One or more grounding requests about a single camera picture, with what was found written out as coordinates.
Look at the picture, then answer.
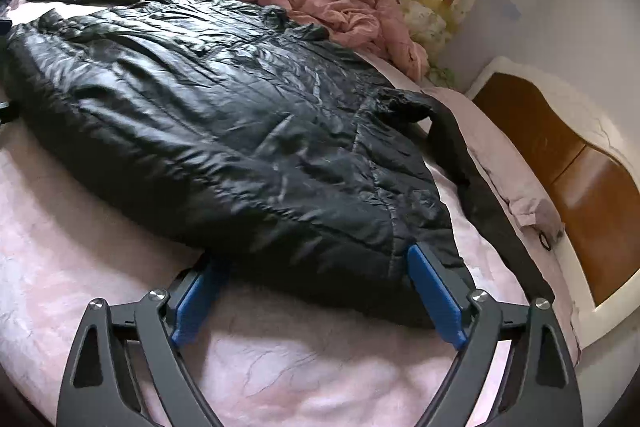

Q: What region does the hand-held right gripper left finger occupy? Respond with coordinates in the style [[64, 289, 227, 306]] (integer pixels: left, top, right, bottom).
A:
[[57, 255, 232, 427]]

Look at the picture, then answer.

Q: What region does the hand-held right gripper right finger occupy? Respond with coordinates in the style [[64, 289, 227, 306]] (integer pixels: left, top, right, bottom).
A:
[[406, 244, 585, 427]]

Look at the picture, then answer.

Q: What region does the black puffer jacket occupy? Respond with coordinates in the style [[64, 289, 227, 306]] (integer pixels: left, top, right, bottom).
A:
[[4, 0, 556, 329]]

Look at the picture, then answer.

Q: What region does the pink pillow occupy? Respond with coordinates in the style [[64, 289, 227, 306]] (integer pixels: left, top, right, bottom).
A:
[[425, 87, 566, 240]]

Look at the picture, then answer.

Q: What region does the wooden headboard with white frame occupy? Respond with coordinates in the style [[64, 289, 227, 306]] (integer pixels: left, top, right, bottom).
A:
[[465, 56, 640, 349]]

